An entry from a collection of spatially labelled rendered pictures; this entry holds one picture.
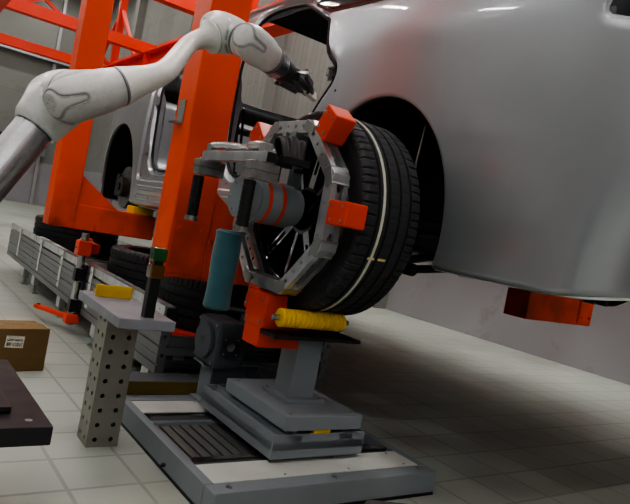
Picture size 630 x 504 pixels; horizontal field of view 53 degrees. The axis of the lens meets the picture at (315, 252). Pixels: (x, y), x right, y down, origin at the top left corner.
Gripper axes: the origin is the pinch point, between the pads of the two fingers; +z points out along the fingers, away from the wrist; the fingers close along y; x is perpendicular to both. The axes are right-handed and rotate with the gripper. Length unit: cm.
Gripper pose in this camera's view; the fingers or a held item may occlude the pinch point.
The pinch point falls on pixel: (310, 93)
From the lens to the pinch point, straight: 220.9
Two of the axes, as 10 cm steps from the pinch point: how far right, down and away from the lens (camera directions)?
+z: 4.7, 1.9, 8.6
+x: 0.2, -9.8, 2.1
